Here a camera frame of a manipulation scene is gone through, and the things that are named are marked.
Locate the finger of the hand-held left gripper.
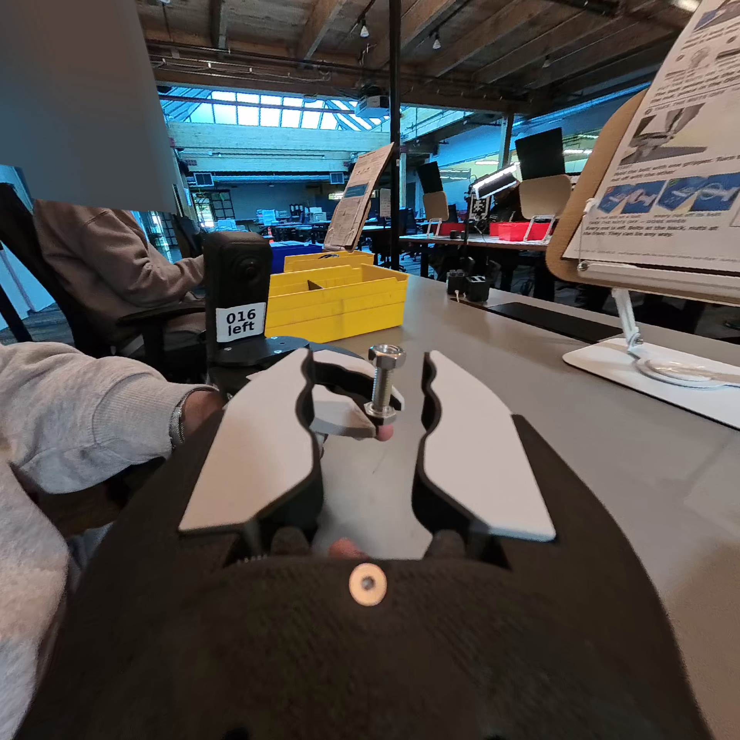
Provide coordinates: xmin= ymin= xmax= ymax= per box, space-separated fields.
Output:
xmin=312 ymin=348 xmax=407 ymax=412
xmin=308 ymin=399 xmax=379 ymax=438

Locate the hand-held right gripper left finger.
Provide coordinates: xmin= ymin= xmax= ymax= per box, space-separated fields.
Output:
xmin=178 ymin=348 xmax=325 ymax=534

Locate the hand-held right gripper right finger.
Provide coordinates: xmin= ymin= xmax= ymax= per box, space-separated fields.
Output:
xmin=412 ymin=350 xmax=557 ymax=542

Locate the yellow plastic bin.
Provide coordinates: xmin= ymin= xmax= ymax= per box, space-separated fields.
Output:
xmin=265 ymin=263 xmax=410 ymax=345
xmin=283 ymin=250 xmax=375 ymax=275

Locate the silver hex bolt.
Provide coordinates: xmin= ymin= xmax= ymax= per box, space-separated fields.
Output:
xmin=363 ymin=361 xmax=401 ymax=424

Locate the person's left forearm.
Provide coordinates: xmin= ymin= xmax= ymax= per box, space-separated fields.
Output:
xmin=0 ymin=341 xmax=192 ymax=492

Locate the grey desk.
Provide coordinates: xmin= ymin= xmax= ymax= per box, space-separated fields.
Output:
xmin=301 ymin=272 xmax=740 ymax=740

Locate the black desk strip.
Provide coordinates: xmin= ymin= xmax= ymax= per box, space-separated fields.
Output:
xmin=487 ymin=301 xmax=623 ymax=343

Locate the person's left hand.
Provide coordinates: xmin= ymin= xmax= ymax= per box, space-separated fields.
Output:
xmin=182 ymin=388 xmax=227 ymax=443

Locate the blue plastic bin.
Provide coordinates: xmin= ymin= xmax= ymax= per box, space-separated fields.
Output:
xmin=269 ymin=242 xmax=322 ymax=274

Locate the white stand base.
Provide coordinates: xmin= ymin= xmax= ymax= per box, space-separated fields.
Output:
xmin=562 ymin=257 xmax=740 ymax=430

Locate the wooden-edged table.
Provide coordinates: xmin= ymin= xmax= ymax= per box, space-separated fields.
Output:
xmin=399 ymin=231 xmax=558 ymax=278

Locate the red plastic bin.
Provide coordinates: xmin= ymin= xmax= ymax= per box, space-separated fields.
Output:
xmin=489 ymin=221 xmax=551 ymax=242

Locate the black office chair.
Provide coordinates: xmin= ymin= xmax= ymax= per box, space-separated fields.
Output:
xmin=0 ymin=182 xmax=209 ymax=385

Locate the black pole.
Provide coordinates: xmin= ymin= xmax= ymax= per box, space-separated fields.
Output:
xmin=388 ymin=0 xmax=403 ymax=271

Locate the white light bar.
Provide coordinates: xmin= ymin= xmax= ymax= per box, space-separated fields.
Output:
xmin=468 ymin=163 xmax=522 ymax=201

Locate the printed instruction page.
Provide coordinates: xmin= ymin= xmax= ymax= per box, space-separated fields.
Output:
xmin=563 ymin=0 xmax=740 ymax=272

